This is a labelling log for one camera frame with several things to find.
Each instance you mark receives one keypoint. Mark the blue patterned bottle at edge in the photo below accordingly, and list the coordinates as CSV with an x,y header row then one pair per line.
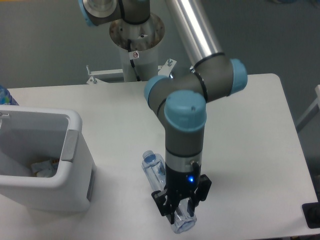
x,y
6,98

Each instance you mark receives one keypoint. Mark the white frame at right edge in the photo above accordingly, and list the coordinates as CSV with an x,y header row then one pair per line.
x,y
310,112

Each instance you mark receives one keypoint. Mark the white pedestal base brackets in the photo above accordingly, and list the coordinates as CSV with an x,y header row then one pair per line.
x,y
105,74

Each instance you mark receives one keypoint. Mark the clear plastic water bottle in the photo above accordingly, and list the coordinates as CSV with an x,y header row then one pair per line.
x,y
153,166

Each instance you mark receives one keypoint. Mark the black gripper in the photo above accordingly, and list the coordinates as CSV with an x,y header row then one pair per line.
x,y
182,185

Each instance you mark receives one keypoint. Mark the black clamp on table edge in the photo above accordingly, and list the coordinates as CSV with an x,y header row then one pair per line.
x,y
312,214

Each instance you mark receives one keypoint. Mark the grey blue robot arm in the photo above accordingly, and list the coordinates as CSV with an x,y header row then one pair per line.
x,y
179,104

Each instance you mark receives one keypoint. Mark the trash inside trash can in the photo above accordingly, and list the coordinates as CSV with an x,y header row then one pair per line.
x,y
45,169

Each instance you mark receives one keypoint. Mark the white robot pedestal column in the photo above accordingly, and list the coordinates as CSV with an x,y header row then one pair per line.
x,y
138,42

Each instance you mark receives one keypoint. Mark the white plastic trash can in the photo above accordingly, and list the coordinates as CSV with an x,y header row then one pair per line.
x,y
30,135

